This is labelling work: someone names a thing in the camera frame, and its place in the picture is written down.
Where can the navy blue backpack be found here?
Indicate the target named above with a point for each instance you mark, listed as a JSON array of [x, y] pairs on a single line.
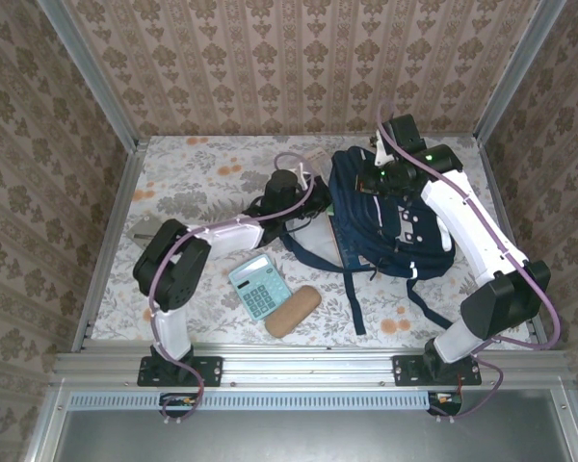
[[366, 202]]

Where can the white red card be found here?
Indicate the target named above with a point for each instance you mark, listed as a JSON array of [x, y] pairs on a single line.
[[318, 161]]

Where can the teal calculator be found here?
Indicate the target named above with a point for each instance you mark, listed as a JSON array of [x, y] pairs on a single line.
[[257, 289]]

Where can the cork glasses case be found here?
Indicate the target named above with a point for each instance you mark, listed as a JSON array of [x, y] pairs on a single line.
[[294, 310]]

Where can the grey pen box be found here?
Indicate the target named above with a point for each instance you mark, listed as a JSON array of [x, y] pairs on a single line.
[[142, 233]]

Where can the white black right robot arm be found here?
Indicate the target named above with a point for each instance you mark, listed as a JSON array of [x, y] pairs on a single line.
[[467, 226]]

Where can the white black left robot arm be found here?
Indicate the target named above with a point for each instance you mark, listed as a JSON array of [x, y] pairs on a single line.
[[231, 236]]

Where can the small wiring connector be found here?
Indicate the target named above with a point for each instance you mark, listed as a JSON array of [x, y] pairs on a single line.
[[443, 398], [176, 399]]

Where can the grey metal panel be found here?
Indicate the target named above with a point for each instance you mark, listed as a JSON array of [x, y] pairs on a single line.
[[294, 438]]

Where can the aluminium back rail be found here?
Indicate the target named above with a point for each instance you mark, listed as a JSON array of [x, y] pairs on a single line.
[[221, 136]]

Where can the aluminium side rail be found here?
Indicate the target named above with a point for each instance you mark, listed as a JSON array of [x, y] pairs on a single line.
[[501, 202], [103, 250]]

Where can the aluminium mounting rail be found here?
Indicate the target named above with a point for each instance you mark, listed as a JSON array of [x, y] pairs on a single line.
[[308, 368]]

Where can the aluminium frame post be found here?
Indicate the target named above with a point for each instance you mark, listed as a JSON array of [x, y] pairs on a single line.
[[91, 77], [520, 72]]

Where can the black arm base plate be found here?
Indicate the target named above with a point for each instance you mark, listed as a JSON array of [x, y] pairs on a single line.
[[407, 370], [212, 370]]

